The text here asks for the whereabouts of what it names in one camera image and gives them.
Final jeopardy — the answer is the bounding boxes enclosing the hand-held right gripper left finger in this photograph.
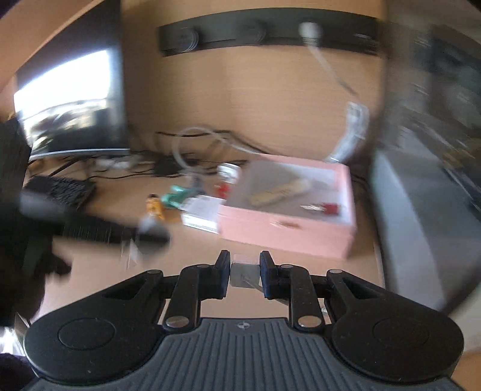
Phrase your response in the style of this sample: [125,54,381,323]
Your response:
[101,250,231,334]

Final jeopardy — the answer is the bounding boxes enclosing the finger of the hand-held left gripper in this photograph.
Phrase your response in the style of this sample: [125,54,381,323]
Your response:
[20,191,173,254]

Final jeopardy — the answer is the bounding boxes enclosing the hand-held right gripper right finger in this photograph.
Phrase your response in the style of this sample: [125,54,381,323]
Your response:
[259,251,382,333]

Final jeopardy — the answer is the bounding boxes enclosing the small grey plastic piece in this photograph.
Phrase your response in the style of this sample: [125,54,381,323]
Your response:
[230,254,264,291]

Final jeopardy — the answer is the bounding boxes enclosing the pink cardboard box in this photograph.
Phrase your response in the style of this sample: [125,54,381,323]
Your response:
[217,153,358,260]

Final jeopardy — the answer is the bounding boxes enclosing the teal plastic crank handle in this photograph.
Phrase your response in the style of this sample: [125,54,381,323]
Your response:
[161,185,198,210]

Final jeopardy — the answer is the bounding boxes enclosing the black keyboard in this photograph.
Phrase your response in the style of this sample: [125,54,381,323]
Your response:
[26,176,95,208]

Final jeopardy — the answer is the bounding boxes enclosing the small orange figure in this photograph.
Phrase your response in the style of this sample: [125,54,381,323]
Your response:
[146,193,167,222]

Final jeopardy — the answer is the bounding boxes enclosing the white flat card box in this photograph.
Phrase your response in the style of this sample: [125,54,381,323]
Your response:
[181,195,227,234]

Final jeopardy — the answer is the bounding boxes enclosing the wooden stick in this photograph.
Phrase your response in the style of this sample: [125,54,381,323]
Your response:
[250,178,312,206]

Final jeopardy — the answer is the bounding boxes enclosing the red lipstick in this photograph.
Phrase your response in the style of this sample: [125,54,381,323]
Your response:
[300,202,339,217]

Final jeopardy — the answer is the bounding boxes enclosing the small white container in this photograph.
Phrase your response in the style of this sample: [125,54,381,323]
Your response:
[217,163,242,186]

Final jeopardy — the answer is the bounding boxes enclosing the computer monitor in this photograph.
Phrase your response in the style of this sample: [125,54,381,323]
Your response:
[13,2,131,159]

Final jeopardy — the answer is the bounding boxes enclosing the grey computer case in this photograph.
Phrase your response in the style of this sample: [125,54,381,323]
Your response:
[369,20,481,313]

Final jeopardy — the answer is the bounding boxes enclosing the black cables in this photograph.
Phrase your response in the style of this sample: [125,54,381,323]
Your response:
[90,129,271,179]

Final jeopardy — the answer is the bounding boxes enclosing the white looped cable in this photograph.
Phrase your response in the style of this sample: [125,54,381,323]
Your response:
[172,127,243,175]

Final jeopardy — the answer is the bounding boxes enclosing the white bundled cable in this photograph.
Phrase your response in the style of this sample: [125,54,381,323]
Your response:
[299,22,370,164]

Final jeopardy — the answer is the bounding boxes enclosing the black wall socket rail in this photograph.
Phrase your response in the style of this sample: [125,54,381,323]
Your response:
[157,11,381,58]

